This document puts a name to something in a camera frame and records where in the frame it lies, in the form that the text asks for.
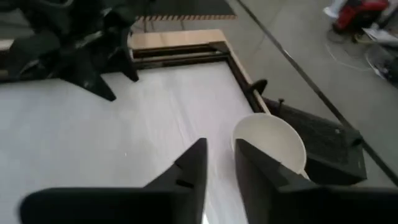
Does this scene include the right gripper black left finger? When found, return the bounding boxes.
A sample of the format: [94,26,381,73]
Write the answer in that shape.
[19,138,208,224]

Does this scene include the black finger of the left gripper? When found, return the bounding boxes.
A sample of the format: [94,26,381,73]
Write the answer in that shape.
[60,52,118,102]
[106,30,140,83]

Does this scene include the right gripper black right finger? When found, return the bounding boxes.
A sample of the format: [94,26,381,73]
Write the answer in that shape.
[234,139,398,224]

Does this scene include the large white bowl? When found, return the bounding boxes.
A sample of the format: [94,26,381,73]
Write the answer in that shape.
[231,112,310,181]

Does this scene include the black floor mat striped edge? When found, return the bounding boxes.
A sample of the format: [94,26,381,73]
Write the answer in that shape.
[133,0,238,22]

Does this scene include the black equipment pile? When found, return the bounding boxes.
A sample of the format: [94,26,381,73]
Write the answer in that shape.
[366,45,398,85]

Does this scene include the white papers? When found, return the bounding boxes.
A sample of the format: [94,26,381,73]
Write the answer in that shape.
[361,27,398,47]

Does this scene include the red bag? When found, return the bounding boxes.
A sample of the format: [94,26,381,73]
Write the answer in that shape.
[331,0,390,32]

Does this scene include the wooden table border black rail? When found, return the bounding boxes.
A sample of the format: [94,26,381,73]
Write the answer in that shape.
[0,29,271,114]

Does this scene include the white floor cable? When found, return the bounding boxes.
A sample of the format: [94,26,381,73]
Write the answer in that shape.
[324,40,376,73]

